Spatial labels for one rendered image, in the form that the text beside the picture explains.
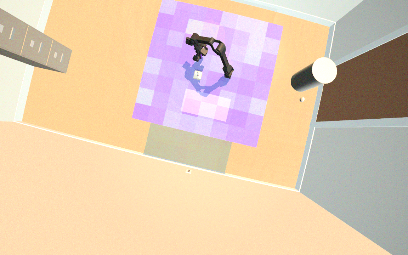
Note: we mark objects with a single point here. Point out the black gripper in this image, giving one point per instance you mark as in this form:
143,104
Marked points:
198,56

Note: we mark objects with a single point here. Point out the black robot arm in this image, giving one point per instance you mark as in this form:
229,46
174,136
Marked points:
220,50

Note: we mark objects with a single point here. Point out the pale yellow block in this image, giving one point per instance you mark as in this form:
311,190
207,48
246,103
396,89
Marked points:
197,77

